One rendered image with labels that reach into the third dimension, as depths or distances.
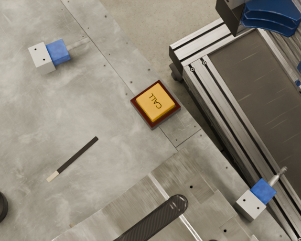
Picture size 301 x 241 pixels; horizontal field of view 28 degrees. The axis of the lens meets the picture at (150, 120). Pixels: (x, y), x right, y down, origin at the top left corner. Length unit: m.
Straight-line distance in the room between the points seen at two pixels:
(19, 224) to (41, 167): 0.13
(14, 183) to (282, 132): 0.95
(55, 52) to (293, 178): 0.91
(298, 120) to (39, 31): 0.93
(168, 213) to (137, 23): 1.21
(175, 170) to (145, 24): 1.16
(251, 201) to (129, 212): 0.24
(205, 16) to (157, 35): 0.20
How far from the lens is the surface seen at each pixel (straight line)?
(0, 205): 1.27
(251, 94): 1.96
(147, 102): 1.27
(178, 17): 2.28
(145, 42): 2.23
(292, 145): 1.94
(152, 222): 1.18
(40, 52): 1.32
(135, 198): 1.18
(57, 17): 1.41
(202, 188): 1.21
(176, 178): 1.18
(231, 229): 1.20
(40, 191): 1.29
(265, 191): 1.24
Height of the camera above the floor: 2.05
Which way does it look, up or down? 74 degrees down
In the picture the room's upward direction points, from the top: 4 degrees counter-clockwise
